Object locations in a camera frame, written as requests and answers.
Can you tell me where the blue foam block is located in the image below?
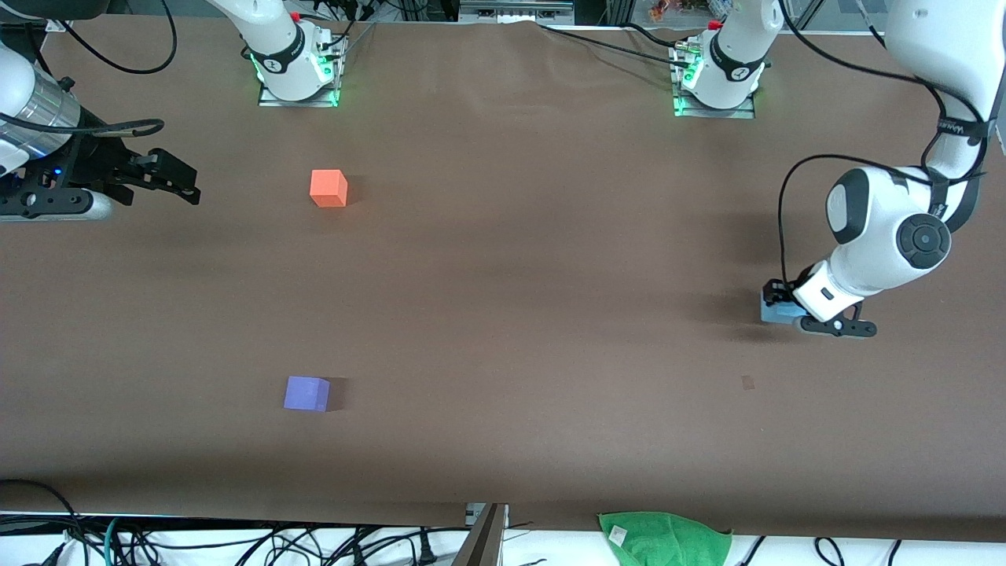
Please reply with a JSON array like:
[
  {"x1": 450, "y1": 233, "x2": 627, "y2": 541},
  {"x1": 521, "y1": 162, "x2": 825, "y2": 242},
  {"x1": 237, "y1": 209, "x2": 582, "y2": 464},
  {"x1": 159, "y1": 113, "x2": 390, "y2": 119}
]
[{"x1": 760, "y1": 294, "x2": 804, "y2": 325}]

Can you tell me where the orange foam block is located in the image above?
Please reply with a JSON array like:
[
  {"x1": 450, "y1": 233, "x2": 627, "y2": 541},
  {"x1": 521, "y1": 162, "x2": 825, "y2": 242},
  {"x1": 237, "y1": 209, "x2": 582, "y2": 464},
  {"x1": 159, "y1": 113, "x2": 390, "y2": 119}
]
[{"x1": 310, "y1": 169, "x2": 349, "y2": 208}]

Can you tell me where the purple foam block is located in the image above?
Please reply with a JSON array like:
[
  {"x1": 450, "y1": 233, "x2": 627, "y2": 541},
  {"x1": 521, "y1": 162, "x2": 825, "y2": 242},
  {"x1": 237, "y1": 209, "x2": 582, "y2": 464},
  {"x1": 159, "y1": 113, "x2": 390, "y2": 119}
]
[{"x1": 284, "y1": 376, "x2": 331, "y2": 413}]

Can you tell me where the brown table cover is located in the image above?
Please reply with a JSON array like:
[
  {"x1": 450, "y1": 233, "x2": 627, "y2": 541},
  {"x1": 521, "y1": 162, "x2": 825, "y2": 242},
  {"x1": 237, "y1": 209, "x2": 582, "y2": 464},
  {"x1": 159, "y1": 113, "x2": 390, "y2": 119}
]
[{"x1": 0, "y1": 14, "x2": 1006, "y2": 543}]

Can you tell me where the green cloth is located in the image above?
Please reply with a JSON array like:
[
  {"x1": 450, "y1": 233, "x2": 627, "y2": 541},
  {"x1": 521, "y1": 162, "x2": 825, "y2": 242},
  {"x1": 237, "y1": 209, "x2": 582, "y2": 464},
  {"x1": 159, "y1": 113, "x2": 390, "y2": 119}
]
[{"x1": 597, "y1": 511, "x2": 733, "y2": 566}]

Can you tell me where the grey power strip box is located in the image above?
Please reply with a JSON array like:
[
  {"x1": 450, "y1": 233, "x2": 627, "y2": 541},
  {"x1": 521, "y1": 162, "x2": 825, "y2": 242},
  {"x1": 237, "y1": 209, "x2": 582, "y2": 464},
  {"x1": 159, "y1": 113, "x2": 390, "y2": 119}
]
[{"x1": 460, "y1": 0, "x2": 575, "y2": 24}]

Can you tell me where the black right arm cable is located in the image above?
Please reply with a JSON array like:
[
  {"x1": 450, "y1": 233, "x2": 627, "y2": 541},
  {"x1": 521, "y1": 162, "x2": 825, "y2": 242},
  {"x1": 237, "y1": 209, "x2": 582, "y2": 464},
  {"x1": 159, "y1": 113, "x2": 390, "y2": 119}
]
[{"x1": 0, "y1": 0, "x2": 178, "y2": 139}]

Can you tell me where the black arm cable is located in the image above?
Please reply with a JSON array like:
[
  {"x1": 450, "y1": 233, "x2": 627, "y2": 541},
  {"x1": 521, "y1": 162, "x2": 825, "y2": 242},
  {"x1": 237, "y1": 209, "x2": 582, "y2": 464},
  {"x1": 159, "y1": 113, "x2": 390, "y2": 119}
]
[
  {"x1": 777, "y1": 0, "x2": 993, "y2": 289},
  {"x1": 0, "y1": 0, "x2": 178, "y2": 139}
]

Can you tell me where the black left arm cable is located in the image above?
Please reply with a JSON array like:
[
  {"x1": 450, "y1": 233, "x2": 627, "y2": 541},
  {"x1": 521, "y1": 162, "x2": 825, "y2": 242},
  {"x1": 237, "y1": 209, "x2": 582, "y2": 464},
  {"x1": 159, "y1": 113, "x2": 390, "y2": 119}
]
[{"x1": 777, "y1": 0, "x2": 993, "y2": 289}]

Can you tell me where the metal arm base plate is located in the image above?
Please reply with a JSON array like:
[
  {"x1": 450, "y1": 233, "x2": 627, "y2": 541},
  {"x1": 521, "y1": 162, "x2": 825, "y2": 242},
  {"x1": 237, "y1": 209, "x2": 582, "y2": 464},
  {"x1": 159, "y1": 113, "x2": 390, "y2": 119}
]
[
  {"x1": 258, "y1": 31, "x2": 342, "y2": 108},
  {"x1": 672, "y1": 43, "x2": 757, "y2": 119}
]

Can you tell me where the black base power cable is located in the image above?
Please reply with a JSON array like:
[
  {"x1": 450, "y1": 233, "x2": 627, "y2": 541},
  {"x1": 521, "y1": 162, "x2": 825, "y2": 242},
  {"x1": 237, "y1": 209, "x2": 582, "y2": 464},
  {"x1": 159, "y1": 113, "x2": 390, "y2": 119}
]
[{"x1": 538, "y1": 22, "x2": 692, "y2": 68}]

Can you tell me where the black floor cable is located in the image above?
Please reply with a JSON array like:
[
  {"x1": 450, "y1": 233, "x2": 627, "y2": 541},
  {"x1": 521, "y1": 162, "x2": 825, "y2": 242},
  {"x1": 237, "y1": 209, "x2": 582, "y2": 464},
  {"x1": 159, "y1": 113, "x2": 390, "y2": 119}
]
[{"x1": 0, "y1": 478, "x2": 87, "y2": 566}]

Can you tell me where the metal profile post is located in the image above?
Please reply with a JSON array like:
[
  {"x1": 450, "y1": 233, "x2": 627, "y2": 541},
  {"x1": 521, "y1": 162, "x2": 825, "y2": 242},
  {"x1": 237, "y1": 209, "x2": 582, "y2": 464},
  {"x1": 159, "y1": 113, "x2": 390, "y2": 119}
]
[{"x1": 452, "y1": 503, "x2": 509, "y2": 566}]

